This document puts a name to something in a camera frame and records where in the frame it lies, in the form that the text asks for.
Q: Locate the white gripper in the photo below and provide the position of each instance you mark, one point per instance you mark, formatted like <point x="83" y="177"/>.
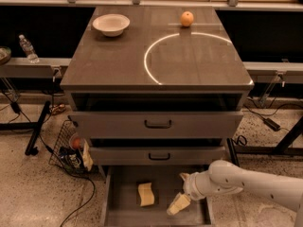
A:
<point x="191" y="185"/>

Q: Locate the yellow sponge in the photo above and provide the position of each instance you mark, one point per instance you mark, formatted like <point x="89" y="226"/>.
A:
<point x="146" y="195"/>

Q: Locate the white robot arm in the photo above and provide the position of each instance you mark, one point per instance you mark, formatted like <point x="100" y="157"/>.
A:
<point x="223" y="177"/>

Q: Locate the middle grey drawer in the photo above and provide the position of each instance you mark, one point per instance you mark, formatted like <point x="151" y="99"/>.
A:
<point x="156" y="156"/>

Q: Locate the bottom open grey drawer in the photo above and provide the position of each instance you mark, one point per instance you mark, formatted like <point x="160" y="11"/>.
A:
<point x="121" y="206"/>

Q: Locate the top grey drawer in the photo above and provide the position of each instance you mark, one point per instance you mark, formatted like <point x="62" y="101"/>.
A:
<point x="161" y="125"/>

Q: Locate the grey drawer cabinet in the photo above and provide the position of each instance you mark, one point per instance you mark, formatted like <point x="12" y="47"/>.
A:
<point x="156" y="65"/>

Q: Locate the black cabinet leg right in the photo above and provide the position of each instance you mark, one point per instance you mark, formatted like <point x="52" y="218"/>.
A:
<point x="232" y="152"/>

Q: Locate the black power adapter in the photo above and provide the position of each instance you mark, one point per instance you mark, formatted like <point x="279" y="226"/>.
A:
<point x="271" y="124"/>

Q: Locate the black table leg left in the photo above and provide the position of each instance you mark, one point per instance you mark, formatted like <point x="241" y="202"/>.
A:
<point x="31" y="149"/>

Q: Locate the orange fruit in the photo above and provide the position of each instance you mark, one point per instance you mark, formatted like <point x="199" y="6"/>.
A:
<point x="186" y="19"/>

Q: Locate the white bowl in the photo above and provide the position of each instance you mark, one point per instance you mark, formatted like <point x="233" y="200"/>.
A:
<point x="111" y="25"/>

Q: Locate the clear plastic water bottle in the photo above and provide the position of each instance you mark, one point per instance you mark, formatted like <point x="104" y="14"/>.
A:
<point x="28" y="48"/>

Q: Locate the dark bowl at left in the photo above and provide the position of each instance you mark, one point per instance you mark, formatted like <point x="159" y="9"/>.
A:
<point x="5" y="54"/>

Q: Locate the wire basket with items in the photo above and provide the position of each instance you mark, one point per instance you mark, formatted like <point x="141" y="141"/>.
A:
<point x="68" y="151"/>

